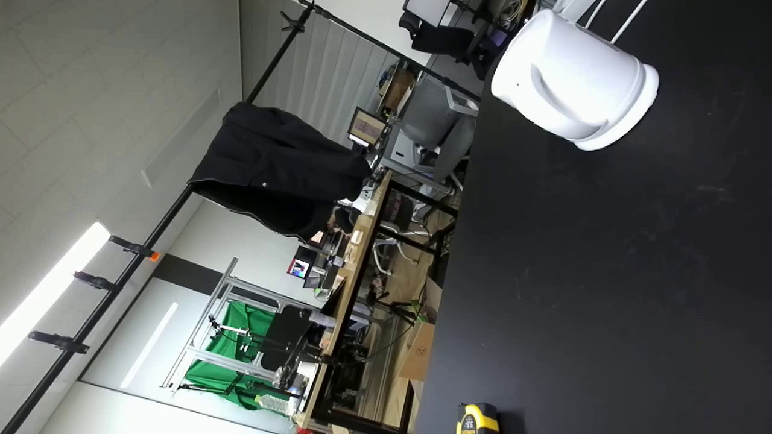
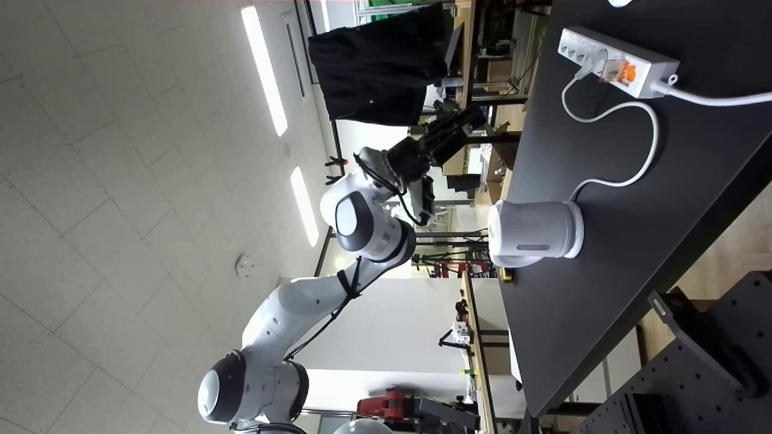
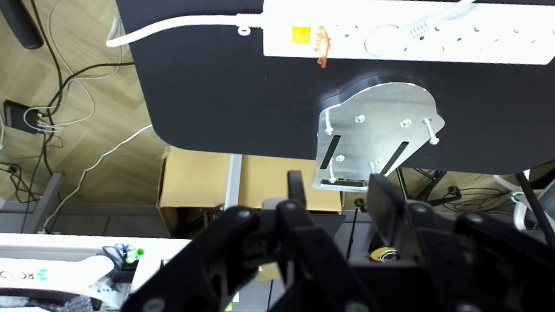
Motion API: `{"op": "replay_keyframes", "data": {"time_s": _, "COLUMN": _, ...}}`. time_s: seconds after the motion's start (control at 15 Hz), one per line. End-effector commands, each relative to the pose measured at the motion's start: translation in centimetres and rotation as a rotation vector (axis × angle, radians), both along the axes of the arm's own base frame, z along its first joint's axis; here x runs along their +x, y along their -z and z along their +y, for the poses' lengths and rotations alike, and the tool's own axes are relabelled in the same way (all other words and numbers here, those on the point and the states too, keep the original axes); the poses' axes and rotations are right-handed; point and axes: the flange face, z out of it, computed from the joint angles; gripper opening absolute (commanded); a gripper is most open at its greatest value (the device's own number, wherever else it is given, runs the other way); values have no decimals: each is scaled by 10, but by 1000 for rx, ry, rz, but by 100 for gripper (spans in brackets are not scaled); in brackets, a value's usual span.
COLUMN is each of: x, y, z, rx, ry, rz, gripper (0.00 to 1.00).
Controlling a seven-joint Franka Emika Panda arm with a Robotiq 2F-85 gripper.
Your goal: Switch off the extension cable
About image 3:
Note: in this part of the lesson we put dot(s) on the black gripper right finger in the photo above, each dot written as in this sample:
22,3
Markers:
475,261

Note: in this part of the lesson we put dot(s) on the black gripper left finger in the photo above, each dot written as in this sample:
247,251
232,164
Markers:
261,261

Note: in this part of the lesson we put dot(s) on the white power strip orange switch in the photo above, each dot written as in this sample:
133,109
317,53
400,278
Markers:
462,41

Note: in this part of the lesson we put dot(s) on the black metal rod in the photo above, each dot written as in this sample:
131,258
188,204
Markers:
535,202

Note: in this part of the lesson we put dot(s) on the yellow tape measure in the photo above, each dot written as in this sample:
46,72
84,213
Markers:
384,254

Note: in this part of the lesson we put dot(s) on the cardboard box with white tape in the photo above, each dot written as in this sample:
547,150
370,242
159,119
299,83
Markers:
197,180

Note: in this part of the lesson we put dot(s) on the pen holder with markers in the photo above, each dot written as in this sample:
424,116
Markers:
124,261

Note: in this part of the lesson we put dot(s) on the aluminium mounting plate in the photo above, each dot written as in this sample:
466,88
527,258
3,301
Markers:
383,128

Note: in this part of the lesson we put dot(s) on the white desk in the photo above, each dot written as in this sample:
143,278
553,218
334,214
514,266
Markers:
58,254

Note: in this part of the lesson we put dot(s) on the grey metal leg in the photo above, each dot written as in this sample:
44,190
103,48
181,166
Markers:
51,200

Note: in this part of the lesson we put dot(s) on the black floor socket box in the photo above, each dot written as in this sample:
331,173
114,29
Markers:
24,116

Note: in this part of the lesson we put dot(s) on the black bar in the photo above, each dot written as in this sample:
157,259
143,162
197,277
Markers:
20,20

